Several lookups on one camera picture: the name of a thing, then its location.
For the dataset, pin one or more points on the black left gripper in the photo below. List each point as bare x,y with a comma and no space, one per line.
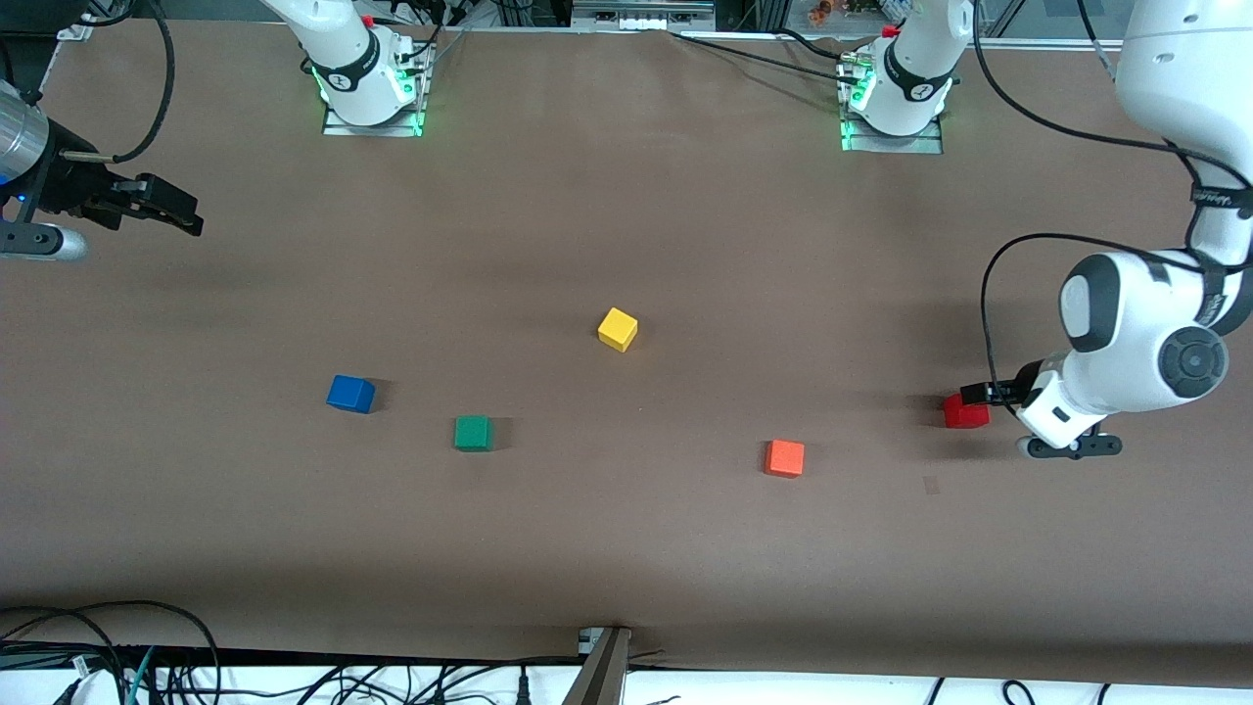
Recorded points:
1010,391

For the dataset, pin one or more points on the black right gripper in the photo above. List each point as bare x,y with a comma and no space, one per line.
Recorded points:
70,186

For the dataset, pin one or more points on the red cube block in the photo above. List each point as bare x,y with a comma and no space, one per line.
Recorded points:
964,415

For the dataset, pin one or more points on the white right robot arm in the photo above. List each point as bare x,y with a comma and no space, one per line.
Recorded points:
352,59

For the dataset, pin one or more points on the orange cube block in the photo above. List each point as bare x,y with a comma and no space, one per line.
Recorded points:
784,458

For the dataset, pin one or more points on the blue cube block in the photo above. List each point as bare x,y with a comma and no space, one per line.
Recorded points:
349,395

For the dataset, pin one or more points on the yellow cube block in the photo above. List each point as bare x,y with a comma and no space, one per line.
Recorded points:
617,329

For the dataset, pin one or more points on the green cube block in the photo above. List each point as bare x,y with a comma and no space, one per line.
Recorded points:
473,434

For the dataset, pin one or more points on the aluminium corner bracket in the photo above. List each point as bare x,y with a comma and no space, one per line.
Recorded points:
74,29

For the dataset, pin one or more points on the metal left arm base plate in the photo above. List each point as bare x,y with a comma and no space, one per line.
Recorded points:
896,144

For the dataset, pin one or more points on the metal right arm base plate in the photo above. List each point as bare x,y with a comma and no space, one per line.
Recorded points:
419,98

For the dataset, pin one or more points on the black edge rail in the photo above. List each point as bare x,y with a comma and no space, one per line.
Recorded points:
294,655

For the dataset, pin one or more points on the aluminium frame profile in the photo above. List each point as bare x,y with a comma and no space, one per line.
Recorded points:
641,14

